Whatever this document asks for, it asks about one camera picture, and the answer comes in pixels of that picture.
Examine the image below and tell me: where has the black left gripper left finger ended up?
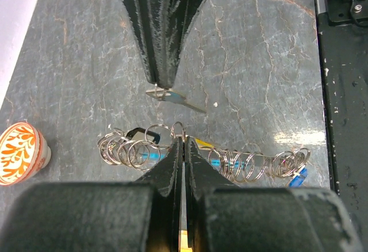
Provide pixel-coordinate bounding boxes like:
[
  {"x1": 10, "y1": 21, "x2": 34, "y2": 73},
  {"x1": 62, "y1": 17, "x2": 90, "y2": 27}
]
[{"x1": 1, "y1": 138, "x2": 183, "y2": 251}]

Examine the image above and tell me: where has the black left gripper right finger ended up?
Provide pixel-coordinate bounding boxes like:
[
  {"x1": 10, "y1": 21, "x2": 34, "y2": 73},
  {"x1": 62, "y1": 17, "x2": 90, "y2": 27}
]
[{"x1": 184, "y1": 137, "x2": 362, "y2": 251}]

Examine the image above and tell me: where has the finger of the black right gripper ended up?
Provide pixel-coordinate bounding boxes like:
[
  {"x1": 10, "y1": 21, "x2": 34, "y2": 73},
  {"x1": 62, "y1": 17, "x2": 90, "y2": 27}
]
[
  {"x1": 148, "y1": 0, "x2": 204, "y2": 89},
  {"x1": 122, "y1": 0, "x2": 159, "y2": 84}
]

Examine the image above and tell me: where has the yellow key tag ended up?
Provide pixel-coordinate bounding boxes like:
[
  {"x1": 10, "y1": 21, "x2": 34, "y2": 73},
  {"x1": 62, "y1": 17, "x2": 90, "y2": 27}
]
[{"x1": 181, "y1": 136, "x2": 223, "y2": 251}]

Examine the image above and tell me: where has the chain of silver keyrings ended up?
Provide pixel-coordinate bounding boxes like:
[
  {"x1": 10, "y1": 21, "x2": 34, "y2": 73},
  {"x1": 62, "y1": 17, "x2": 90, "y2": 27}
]
[{"x1": 97, "y1": 121, "x2": 311, "y2": 184}]

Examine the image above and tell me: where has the black key tag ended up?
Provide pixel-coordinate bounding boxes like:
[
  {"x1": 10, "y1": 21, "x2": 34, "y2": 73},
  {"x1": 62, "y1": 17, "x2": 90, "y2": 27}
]
[{"x1": 125, "y1": 127, "x2": 160, "y2": 144}]

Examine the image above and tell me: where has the blue key tag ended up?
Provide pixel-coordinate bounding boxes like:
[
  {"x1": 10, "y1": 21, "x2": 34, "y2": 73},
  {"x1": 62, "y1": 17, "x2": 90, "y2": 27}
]
[{"x1": 287, "y1": 167, "x2": 308, "y2": 188}]

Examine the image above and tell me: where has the small silver key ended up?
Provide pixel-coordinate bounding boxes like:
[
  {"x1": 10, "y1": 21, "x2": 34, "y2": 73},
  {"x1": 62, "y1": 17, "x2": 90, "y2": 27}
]
[{"x1": 145, "y1": 85, "x2": 206, "y2": 113}]

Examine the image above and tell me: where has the red white patterned bowl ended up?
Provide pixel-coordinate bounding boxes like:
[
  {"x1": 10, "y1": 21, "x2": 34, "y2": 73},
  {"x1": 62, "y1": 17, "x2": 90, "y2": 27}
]
[{"x1": 1, "y1": 122, "x2": 51, "y2": 186}]

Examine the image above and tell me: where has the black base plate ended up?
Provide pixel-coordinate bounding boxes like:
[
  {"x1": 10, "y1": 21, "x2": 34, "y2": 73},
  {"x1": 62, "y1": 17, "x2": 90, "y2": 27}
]
[{"x1": 313, "y1": 0, "x2": 368, "y2": 224}]

